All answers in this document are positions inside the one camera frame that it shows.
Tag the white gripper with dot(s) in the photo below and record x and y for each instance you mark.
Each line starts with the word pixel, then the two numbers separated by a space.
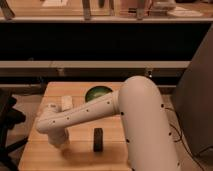
pixel 58 137

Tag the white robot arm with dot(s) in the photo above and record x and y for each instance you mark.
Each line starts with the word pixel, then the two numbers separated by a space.
pixel 145 123

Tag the green ceramic bowl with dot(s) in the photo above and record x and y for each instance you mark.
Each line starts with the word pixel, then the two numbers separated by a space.
pixel 96 92

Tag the white folded cloth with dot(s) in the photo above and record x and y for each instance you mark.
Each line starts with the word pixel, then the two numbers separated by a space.
pixel 66 102

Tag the black rectangular remote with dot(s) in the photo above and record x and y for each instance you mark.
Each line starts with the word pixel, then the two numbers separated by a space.
pixel 98 140

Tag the black office chair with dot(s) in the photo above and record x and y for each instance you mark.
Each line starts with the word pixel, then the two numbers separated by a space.
pixel 9 117

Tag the grey cabinet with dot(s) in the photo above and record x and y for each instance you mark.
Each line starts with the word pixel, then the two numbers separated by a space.
pixel 193 98

